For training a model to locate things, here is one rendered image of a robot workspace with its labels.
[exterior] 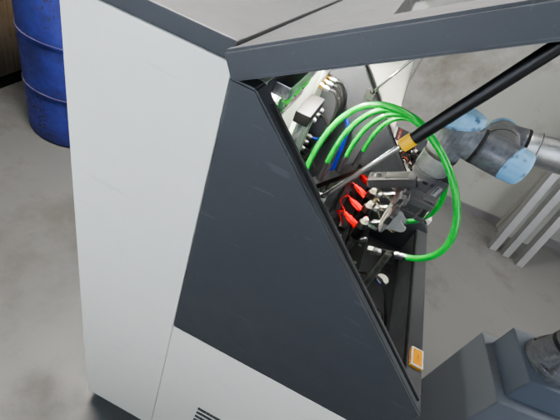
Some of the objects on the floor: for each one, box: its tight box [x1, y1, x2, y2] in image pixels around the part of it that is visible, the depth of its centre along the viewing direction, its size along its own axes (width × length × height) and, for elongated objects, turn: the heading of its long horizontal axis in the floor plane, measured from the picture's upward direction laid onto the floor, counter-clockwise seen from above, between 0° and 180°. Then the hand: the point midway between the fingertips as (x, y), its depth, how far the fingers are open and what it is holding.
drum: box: [12, 0, 70, 148], centre depth 235 cm, size 68×68×102 cm
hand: (379, 226), depth 96 cm, fingers closed
